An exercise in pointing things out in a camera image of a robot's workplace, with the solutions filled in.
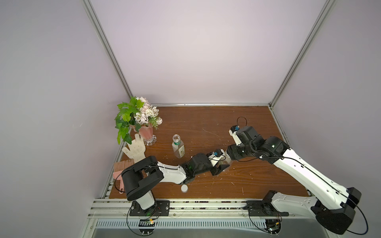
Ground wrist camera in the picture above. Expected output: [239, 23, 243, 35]
[207, 149, 226, 162]
[229, 125, 242, 146]

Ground pink glass vase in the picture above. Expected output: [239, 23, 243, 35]
[139, 126, 157, 146]

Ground right electronics board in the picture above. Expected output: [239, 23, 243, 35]
[265, 219, 281, 235]

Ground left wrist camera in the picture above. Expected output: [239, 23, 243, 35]
[207, 149, 226, 162]

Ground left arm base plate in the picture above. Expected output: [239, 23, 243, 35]
[129, 200, 170, 217]

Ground pink brush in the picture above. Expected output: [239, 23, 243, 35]
[113, 159, 135, 194]

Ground aluminium front rail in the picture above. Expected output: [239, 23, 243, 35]
[88, 193, 317, 219]

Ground left electronics board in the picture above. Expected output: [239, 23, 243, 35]
[138, 219, 155, 236]

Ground electronics board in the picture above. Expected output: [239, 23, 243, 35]
[265, 219, 281, 235]
[138, 219, 155, 236]

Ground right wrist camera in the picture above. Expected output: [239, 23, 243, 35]
[229, 125, 242, 146]

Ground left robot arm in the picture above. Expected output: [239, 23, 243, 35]
[117, 149, 231, 211]

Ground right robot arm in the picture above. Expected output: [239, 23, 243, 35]
[227, 126, 362, 235]

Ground artificial flower bouquet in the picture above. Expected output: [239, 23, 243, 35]
[115, 97, 163, 144]

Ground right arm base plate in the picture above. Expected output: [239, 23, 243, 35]
[243, 200, 289, 217]

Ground white knitted work glove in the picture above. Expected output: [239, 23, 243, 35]
[122, 134, 146, 163]

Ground labelled clear plastic bottle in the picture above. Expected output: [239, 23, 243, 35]
[172, 134, 185, 158]

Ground white bottle cap left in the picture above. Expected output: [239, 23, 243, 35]
[181, 184, 189, 193]

